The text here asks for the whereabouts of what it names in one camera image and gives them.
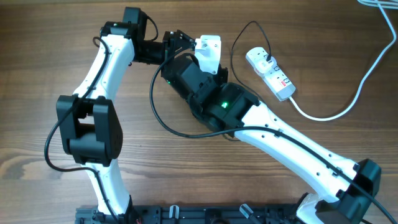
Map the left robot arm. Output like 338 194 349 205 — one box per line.
55 7 195 223

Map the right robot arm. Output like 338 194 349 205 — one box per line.
161 53 381 223

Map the white USB charger plug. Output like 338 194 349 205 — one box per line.
254 58 275 75

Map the white power strip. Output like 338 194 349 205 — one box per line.
246 47 296 101

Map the black right camera cable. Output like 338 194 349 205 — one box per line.
149 47 398 224

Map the black camera cable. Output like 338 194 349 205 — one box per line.
44 36 119 224
149 47 398 224

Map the black USB charging cable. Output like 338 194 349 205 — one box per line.
222 20 273 142

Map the black left camera cable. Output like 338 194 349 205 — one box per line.
44 36 119 224

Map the white power strip cord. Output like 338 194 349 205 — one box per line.
289 0 398 122

